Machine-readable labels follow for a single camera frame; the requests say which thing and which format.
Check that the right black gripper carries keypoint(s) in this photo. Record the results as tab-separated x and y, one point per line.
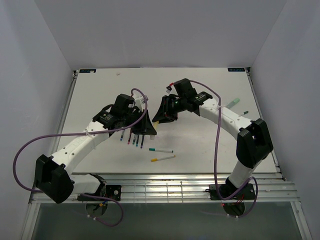
164	114

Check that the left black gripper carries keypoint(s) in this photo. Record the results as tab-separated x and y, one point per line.
146	126

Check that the purple pen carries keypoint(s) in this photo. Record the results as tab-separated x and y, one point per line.
142	141

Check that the red pen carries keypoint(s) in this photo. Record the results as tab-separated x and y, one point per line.
129	138

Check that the light green marker cap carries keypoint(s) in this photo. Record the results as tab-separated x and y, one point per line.
233	103

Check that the dark blue pen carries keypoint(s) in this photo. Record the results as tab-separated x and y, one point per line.
137	140

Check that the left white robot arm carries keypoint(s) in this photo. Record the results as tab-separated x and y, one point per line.
54	173

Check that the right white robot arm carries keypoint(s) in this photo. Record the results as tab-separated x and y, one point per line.
253	141

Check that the green capped white marker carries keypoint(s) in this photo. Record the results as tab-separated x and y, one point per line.
160	150

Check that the yellow capped white marker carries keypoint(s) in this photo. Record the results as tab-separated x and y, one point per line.
162	158

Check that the right blue corner label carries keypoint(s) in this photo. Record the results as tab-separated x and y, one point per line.
236	69

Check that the blue corner label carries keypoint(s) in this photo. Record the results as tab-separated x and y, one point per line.
89	71
236	69

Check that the left blue corner label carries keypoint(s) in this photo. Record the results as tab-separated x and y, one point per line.
89	71

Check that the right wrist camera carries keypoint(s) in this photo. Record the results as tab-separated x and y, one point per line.
183	88

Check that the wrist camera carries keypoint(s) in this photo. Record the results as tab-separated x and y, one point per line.
183	88
124	103

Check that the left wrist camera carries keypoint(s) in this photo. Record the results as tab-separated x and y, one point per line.
124	103

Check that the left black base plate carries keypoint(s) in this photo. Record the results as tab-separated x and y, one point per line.
110	192

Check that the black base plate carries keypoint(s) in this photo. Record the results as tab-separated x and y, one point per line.
110	192
246	193

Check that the aluminium frame rail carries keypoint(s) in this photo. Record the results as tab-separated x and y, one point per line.
191	188

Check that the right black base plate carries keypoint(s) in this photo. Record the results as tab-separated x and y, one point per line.
246	193

